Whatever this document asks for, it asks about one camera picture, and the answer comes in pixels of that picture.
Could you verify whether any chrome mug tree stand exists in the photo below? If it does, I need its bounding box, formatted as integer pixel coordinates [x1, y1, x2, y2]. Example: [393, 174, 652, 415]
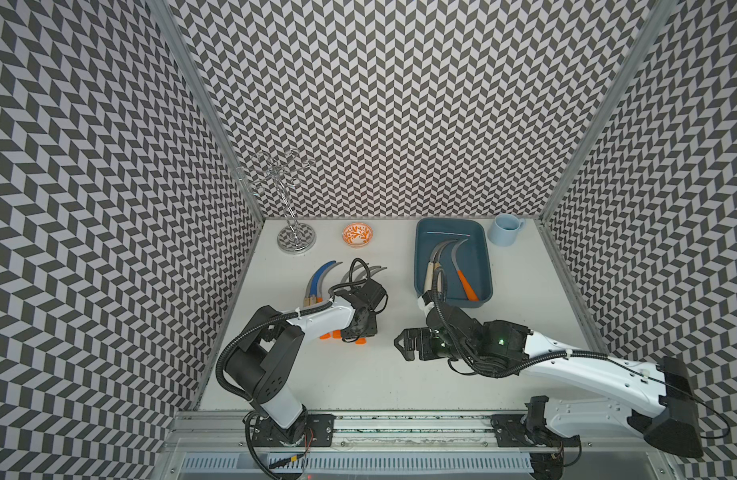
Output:
[238, 150, 316, 255]

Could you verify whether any light blue mug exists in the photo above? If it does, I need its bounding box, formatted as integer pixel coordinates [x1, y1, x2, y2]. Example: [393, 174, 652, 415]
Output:
[487, 213, 525, 247]

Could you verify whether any dark blue storage tray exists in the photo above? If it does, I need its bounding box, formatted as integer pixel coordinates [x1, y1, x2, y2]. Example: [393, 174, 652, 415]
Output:
[413, 218, 493, 309]

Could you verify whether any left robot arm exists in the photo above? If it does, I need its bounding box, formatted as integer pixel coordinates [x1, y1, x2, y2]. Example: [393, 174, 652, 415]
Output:
[214, 278, 388, 444]

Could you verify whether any blue blade orange sickle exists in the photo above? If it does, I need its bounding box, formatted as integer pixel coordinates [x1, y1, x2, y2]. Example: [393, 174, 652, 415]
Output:
[304, 260, 338, 306]

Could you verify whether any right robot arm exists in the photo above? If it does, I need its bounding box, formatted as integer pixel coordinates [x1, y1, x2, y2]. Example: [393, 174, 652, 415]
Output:
[394, 304, 703, 458]

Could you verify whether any orange patterned small bowl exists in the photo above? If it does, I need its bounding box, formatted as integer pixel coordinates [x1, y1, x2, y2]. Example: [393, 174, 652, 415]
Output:
[342, 222, 373, 248]

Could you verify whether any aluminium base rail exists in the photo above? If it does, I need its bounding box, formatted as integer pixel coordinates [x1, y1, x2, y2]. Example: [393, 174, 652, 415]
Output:
[160, 409, 649, 455]

